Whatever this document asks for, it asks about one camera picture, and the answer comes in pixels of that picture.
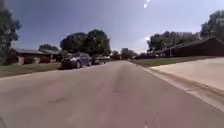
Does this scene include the vehicle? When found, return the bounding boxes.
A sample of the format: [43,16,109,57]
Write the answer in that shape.
[90,54,111,65]

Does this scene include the distant trees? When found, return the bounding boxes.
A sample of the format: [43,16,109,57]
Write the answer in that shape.
[111,47,138,61]

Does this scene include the pair of round trees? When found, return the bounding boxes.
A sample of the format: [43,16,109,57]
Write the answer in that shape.
[59,29,112,57]

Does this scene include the grey asphalt road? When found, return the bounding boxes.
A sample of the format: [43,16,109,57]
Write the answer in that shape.
[0,59,224,128]

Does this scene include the dark blue car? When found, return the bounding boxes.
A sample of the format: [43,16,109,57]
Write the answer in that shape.
[60,52,93,70]

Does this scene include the green grass lawn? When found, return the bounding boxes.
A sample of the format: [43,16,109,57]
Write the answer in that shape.
[129,55,218,68]

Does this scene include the group of trees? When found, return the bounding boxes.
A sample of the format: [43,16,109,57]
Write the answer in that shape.
[146,30,201,52]

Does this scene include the pale concrete driveway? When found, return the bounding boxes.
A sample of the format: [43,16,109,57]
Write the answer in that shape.
[149,57,224,93]

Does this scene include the grass strip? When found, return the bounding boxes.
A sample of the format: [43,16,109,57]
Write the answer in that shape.
[0,62,63,79]

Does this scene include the dark low house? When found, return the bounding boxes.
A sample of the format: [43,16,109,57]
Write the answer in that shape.
[151,35,224,58]

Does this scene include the pale concrete kerb strip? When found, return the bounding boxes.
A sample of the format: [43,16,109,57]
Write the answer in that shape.
[138,64,224,113]

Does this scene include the large tree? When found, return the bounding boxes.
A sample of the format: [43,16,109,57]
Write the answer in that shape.
[199,9,224,39]
[0,0,22,64]

